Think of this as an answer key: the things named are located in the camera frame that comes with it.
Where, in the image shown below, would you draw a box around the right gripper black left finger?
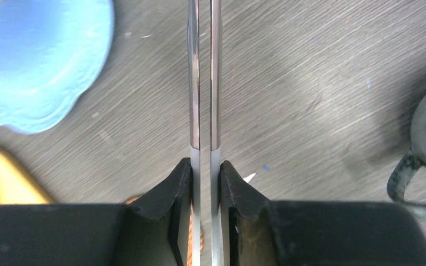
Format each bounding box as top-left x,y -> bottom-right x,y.
0,158 -> 192,265

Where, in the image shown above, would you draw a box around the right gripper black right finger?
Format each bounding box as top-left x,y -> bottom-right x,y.
219,161 -> 426,265

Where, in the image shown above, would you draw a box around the yellow tray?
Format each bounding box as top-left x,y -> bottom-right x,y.
0,149 -> 55,204

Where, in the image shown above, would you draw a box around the blue three-tier cake stand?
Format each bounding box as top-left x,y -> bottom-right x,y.
0,1 -> 115,134

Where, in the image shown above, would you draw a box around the metal tongs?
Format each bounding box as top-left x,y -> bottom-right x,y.
187,1 -> 223,265

